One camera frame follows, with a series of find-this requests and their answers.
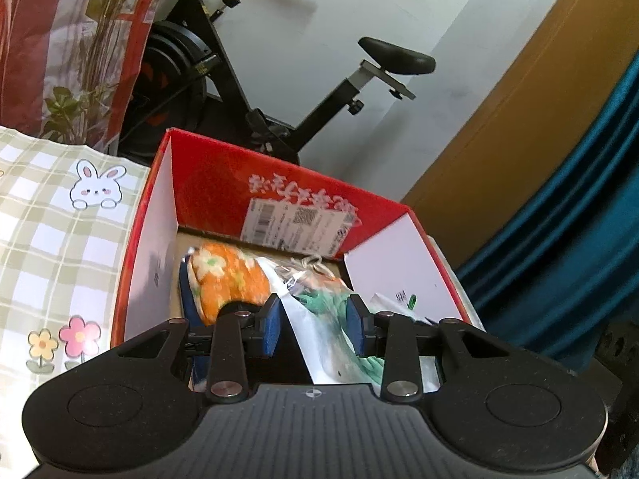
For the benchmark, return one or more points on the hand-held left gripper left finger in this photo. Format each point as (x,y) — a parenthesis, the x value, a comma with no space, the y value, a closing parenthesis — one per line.
(272,327)

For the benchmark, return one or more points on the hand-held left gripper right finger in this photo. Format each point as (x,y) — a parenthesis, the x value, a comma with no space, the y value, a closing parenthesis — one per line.
(354,327)

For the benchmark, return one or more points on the black exercise bike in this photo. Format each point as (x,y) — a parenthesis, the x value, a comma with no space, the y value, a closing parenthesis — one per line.
(184,55)

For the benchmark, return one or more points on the red cardboard box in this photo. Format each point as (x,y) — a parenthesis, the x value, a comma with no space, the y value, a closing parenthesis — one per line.
(214,184)

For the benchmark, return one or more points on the white packet with green mark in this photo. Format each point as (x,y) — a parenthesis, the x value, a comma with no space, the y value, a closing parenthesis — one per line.
(394,304)

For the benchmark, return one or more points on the wooden door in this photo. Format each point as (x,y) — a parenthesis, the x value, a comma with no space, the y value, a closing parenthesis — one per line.
(524,100)

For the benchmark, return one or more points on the blue cloth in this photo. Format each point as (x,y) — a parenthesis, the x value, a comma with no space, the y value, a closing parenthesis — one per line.
(188,304)

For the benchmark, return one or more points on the teal curtain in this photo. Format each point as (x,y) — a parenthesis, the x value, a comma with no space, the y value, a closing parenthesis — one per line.
(564,239)

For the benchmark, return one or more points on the green cloth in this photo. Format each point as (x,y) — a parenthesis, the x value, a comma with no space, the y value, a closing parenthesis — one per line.
(319,329)

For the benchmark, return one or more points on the red plant printed backdrop cloth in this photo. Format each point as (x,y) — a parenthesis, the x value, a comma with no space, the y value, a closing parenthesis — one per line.
(60,35)

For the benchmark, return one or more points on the checked bunny tablecloth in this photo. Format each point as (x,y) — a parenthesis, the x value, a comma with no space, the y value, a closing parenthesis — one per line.
(45,239)

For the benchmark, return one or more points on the orange floral cloth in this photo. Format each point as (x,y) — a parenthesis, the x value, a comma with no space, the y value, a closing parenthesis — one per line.
(229,279)

